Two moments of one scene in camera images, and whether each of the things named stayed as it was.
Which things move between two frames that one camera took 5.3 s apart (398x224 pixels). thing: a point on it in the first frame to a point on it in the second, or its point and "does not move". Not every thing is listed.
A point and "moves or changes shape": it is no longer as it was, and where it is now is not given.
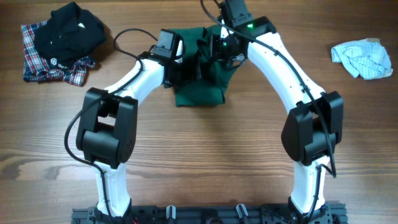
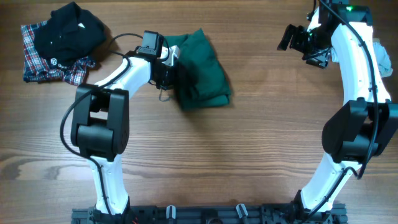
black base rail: [333, 213] does not move
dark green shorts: [209, 88] moves or changes shape
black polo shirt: [70, 34] does not move
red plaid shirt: [35, 67] does not move
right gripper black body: [221, 51] to [315, 48]
